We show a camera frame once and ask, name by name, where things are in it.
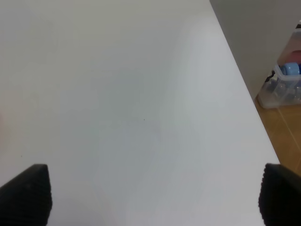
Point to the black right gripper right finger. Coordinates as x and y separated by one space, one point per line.
280 196

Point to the red object in bin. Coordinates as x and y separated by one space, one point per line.
294 57

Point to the clear plastic storage bin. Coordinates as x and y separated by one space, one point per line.
278 89

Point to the blue cap in bin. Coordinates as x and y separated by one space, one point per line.
290 69

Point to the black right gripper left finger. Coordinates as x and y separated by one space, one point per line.
26 200

